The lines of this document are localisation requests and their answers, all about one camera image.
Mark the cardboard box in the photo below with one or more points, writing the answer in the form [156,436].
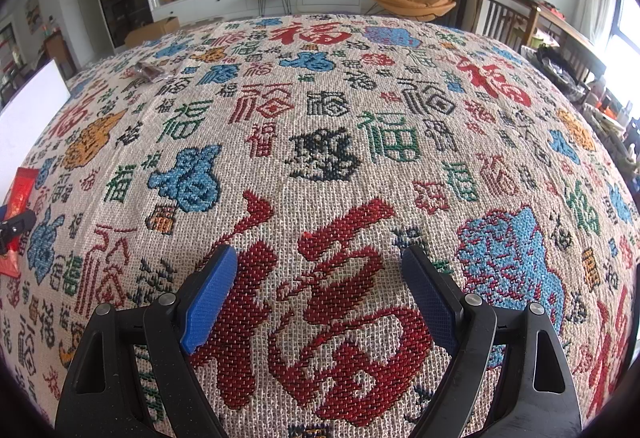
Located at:
[152,31]

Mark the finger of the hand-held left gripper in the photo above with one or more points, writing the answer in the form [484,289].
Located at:
[17,225]

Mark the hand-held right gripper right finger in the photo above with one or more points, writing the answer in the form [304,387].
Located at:
[431,299]

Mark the printed woven blanket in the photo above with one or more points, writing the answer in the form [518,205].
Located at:
[350,198]

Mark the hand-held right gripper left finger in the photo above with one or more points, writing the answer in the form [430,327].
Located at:
[210,299]

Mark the framed wall picture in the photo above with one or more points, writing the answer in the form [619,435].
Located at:
[32,13]

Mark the dark wooden chair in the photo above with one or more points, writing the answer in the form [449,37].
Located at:
[502,13]

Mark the bright window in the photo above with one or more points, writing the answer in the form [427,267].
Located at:
[629,18]

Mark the white storage box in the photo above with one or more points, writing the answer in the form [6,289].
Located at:
[30,118]

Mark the red snack packet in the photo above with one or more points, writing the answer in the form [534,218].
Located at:
[25,188]

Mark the cluttered wooden table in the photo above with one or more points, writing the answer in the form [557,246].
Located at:
[575,31]

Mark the brown snack packet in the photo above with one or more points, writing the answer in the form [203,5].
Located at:
[152,71]

